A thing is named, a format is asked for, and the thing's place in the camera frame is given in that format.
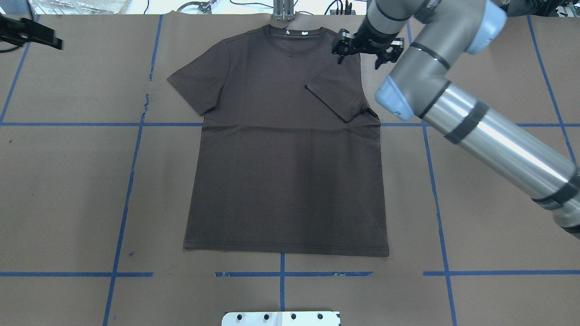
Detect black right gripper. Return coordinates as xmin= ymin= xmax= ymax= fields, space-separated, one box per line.
xmin=332 ymin=29 xmax=405 ymax=70

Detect dark brown t-shirt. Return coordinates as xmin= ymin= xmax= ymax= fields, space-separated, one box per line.
xmin=167 ymin=25 xmax=389 ymax=257

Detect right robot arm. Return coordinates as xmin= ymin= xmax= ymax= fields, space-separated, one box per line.
xmin=332 ymin=0 xmax=580 ymax=237

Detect aluminium frame post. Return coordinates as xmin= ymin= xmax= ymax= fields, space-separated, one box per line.
xmin=272 ymin=0 xmax=295 ymax=21

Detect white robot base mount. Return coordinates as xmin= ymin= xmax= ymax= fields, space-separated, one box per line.
xmin=221 ymin=310 xmax=341 ymax=326

